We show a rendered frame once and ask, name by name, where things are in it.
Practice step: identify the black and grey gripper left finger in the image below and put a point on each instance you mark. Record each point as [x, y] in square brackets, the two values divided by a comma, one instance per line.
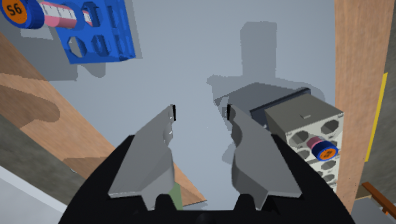
[129, 180]

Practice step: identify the grey flat mat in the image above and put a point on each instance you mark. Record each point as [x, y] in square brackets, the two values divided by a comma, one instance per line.
[198, 55]

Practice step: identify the sample tube with blue cap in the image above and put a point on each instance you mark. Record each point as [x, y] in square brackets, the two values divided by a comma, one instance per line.
[322, 149]

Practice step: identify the blue tube rack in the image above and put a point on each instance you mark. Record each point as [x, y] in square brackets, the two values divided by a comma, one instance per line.
[102, 31]

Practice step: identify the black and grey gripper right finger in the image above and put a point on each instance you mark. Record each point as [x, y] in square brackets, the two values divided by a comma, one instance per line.
[279, 180]

